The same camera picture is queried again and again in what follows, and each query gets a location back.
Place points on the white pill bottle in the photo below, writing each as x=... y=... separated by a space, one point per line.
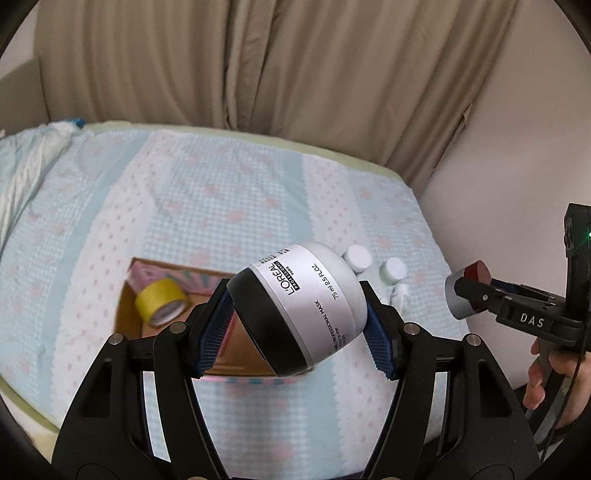
x=393 y=270

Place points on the yellow tape roll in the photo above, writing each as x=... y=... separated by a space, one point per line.
x=160 y=302

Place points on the light blue patterned bedspread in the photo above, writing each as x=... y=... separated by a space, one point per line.
x=79 y=204

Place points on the small white-capped bottle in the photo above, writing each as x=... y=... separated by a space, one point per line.
x=358 y=258

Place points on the white and black L'Oreal jar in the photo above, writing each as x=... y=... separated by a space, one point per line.
x=299 y=306

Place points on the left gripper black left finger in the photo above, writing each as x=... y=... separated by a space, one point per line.
x=136 y=414

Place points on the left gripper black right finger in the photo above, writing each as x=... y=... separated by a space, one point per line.
x=454 y=414

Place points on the white tube with blue print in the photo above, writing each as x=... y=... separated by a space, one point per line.
x=399 y=295

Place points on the beige curtain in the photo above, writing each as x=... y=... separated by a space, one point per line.
x=390 y=82

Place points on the red-capped silver jar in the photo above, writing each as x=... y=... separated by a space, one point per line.
x=476 y=271

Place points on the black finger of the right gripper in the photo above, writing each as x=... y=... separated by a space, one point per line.
x=471 y=297

